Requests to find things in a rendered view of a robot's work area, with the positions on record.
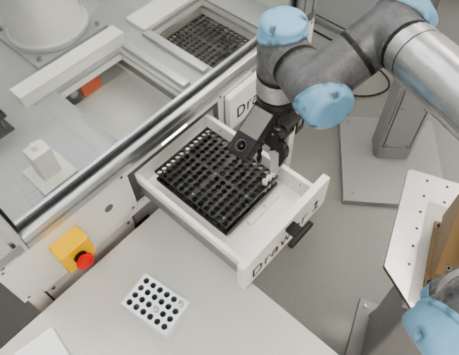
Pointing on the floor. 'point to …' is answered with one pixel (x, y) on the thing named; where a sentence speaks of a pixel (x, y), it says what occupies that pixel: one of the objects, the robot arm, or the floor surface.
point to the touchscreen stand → (394, 134)
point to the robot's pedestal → (393, 306)
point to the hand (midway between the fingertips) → (264, 165)
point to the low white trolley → (253, 344)
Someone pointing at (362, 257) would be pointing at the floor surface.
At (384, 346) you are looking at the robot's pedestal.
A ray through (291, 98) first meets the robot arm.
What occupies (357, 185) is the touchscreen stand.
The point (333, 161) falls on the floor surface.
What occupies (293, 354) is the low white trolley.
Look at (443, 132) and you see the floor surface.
